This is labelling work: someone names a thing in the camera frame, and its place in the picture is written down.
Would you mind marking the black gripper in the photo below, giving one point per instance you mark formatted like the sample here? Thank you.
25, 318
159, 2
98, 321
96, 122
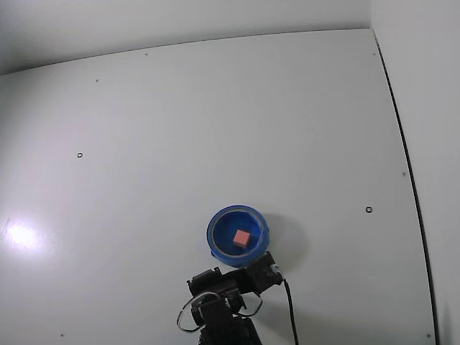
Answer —
240, 276

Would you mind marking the orange cube block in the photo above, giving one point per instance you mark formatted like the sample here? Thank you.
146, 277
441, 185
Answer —
240, 239

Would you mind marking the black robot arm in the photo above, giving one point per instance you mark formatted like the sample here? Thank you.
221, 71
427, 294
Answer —
219, 320

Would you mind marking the blue tape roll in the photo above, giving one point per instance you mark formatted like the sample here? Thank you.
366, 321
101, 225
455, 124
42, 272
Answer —
223, 248

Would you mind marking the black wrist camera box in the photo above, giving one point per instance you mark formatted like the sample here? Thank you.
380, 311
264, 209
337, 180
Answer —
276, 275

